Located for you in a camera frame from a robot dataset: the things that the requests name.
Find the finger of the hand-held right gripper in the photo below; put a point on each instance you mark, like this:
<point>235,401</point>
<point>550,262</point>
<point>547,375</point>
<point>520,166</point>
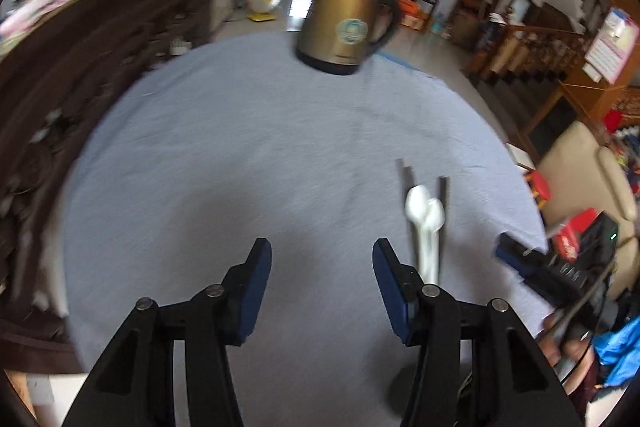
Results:
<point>520,259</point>

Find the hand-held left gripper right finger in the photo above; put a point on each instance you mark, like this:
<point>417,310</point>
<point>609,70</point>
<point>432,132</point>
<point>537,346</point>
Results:
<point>391,292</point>

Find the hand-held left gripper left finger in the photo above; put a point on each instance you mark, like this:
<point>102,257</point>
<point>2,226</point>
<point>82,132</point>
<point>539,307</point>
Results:
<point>256,287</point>

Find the white plastic spoon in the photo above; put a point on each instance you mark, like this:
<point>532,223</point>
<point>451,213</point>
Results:
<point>436,214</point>
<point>417,204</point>

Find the dark chopstick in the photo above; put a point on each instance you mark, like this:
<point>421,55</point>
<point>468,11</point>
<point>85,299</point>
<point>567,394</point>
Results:
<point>443,192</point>
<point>406,174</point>

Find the person's right hand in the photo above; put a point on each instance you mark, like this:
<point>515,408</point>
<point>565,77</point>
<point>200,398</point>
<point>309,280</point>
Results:
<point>555,337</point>

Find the blue garment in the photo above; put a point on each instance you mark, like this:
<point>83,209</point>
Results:
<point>617,347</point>

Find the red stool with yellow legs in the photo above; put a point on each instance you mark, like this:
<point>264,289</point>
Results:
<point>539,187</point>

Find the cream sofa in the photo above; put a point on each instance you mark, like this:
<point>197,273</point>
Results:
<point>575,167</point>

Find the blue grey tablecloth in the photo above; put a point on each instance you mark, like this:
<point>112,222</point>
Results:
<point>250,157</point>

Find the wooden staircase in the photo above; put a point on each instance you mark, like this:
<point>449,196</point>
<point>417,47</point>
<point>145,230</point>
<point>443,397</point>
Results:
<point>520,57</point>

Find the blue water jug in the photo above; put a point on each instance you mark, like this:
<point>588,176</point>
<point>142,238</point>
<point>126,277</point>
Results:
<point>438,24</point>

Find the orange box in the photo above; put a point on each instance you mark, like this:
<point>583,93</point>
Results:
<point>412,9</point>

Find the gold electric kettle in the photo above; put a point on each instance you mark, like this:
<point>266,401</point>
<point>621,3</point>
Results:
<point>340,22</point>

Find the carved dark wooden sideboard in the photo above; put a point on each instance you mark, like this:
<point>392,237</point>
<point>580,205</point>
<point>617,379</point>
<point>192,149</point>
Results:
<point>100,57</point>

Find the colourful clutter pile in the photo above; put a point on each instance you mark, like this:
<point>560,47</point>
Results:
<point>45,7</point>

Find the pink wall calendar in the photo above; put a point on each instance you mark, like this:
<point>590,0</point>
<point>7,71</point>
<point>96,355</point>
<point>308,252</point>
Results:
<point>612,44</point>

